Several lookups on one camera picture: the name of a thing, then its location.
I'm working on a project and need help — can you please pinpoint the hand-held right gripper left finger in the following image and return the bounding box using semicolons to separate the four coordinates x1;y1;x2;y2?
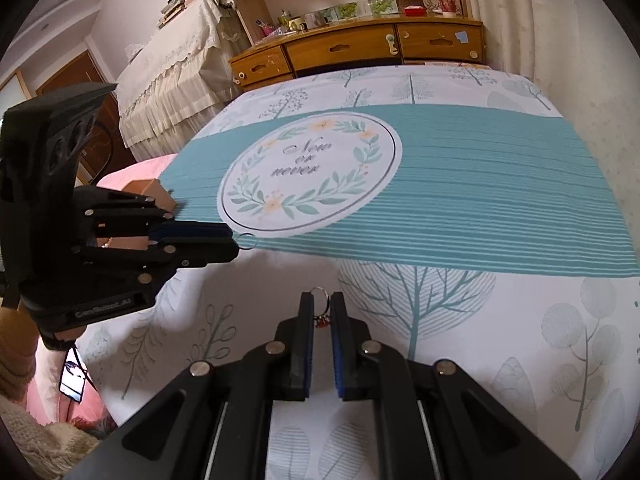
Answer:
62;291;316;480

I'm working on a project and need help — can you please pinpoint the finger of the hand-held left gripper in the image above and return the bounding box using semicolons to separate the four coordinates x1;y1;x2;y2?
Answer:
72;237;241;286
75;186;235;242

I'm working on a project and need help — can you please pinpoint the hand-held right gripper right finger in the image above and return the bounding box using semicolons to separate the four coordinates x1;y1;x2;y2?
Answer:
330;291;581;480

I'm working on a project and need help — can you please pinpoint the silver ring with red charm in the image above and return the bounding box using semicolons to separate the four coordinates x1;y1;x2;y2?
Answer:
309;287;332;330

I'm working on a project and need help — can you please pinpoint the pink jewelry box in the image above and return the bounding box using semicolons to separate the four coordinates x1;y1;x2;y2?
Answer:
97;179;177;251

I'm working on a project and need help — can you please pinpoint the person's left forearm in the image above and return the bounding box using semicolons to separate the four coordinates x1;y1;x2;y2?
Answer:
0;305;101;476

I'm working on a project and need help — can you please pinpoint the floral sliding door wardrobe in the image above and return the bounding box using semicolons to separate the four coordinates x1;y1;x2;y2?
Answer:
0;71;37;108

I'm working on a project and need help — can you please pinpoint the brown wooden door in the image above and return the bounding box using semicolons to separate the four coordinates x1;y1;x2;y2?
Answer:
35;50;138;186

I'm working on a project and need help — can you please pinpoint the lace covered furniture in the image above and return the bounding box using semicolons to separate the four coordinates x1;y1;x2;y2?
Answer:
115;0;243;156

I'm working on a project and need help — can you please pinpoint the smartphone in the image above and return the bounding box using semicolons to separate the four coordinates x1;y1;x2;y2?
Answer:
59;347;86;403

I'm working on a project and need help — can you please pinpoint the tree print teal tablecloth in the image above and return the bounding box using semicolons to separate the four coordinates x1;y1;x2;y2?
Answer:
75;62;640;480

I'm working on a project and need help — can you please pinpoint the wooden desk with drawers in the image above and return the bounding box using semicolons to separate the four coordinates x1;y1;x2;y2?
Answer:
229;16;486;92

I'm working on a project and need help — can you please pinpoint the black cable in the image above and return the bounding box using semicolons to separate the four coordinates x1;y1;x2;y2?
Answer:
87;120;126;181

